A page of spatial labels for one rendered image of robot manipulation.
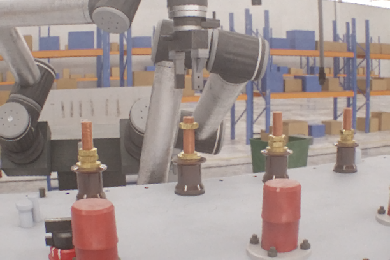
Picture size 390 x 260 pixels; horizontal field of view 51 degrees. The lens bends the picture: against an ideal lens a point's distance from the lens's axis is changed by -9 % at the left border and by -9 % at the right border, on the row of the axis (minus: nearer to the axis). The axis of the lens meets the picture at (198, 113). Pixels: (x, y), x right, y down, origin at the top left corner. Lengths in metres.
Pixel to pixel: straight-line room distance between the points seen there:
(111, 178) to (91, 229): 2.52
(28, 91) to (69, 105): 3.62
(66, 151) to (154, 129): 1.28
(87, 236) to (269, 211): 0.31
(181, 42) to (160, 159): 0.46
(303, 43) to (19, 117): 9.02
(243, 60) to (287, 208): 0.74
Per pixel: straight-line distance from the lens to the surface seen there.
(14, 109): 2.21
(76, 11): 1.19
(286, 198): 0.76
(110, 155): 2.64
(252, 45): 1.43
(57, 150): 2.65
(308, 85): 10.64
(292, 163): 5.50
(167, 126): 1.43
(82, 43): 8.81
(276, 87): 10.27
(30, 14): 1.29
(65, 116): 5.88
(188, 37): 1.11
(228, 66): 1.42
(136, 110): 2.15
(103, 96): 5.91
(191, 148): 1.17
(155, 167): 1.45
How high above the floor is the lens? 1.70
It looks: 6 degrees down
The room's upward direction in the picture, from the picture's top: 1 degrees counter-clockwise
